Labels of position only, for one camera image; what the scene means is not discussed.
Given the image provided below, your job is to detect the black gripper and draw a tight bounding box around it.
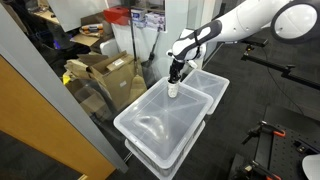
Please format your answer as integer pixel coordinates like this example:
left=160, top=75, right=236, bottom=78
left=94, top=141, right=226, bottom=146
left=168, top=59, right=185, bottom=83

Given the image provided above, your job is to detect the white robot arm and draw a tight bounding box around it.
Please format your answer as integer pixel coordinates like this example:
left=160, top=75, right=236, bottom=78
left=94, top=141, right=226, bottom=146
left=167, top=0, right=320, bottom=84

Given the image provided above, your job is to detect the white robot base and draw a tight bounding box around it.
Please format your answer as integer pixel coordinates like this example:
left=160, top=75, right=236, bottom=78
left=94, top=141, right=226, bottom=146
left=302, top=154, right=320, bottom=180

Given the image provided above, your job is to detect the white patterned mug cup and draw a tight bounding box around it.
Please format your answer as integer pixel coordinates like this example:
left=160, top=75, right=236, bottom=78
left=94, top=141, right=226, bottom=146
left=168, top=83, right=179, bottom=98

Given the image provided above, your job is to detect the clear plastic bin lid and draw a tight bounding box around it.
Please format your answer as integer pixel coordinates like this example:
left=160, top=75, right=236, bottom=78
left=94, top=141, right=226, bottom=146
left=113, top=76, right=214, bottom=169

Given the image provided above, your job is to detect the brown cardboard box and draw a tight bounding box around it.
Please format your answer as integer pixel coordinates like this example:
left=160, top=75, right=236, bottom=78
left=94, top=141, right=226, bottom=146
left=64, top=51, right=143, bottom=110

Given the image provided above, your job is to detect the clear plastic storage bin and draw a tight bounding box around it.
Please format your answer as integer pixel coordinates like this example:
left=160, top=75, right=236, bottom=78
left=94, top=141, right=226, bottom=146
left=124, top=120, right=206, bottom=180

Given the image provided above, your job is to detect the red toolbox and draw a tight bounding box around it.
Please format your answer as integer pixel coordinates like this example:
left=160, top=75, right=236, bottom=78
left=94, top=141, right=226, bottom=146
left=103, top=6, right=130, bottom=26

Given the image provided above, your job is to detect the black perforated work table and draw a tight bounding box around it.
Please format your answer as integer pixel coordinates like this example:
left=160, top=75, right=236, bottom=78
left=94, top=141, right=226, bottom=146
left=228, top=105, right=320, bottom=180

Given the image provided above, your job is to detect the orange handled clamp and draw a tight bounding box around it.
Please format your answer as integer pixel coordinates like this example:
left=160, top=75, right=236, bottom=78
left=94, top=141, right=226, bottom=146
left=231, top=160, right=282, bottom=180
left=241, top=121, right=286, bottom=145

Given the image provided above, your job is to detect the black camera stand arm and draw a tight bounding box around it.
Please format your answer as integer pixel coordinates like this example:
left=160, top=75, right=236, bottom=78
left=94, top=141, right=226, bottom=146
left=237, top=35, right=320, bottom=91

